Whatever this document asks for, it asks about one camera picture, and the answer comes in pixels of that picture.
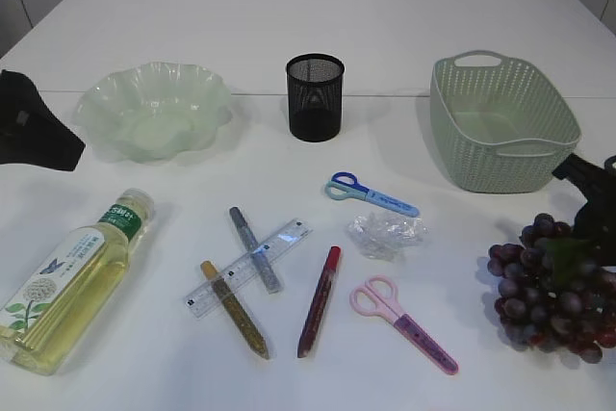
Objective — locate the blue scissors with sheath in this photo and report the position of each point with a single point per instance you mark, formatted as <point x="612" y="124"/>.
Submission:
<point x="345" y="185"/>

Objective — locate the green wavy plastic plate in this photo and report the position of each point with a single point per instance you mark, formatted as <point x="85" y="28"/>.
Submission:
<point x="154" y="111"/>

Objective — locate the green woven plastic basket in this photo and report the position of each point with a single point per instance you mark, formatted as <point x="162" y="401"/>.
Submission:
<point x="499" y="124"/>

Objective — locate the gold glitter pen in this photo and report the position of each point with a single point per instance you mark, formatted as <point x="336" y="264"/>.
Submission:
<point x="248" y="329"/>

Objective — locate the purple grape bunch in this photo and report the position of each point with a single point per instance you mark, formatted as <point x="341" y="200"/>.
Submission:
<point x="552" y="291"/>

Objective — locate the yellow tea bottle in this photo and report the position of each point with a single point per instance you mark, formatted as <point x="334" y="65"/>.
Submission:
<point x="46" y="317"/>

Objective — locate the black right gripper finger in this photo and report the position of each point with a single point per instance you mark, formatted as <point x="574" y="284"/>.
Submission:
<point x="593" y="182"/>
<point x="595" y="224"/>

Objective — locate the black mesh pen holder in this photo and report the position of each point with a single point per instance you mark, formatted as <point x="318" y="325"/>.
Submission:
<point x="315" y="89"/>

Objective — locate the red glitter pen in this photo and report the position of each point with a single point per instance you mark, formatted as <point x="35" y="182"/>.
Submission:
<point x="314" y="317"/>

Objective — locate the pink scissors with sheath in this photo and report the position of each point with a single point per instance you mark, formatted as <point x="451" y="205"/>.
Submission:
<point x="378" y="297"/>

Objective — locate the silver glitter pen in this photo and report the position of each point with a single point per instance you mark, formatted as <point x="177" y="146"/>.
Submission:
<point x="259" y="260"/>

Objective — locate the clear plastic ruler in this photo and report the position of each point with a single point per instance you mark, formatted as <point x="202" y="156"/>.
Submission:
<point x="202" y="300"/>

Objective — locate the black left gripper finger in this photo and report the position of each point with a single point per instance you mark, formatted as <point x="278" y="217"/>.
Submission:
<point x="30" y="133"/>

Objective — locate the clear plastic sheet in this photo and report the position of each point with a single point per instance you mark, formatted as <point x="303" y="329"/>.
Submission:
<point x="386" y="236"/>

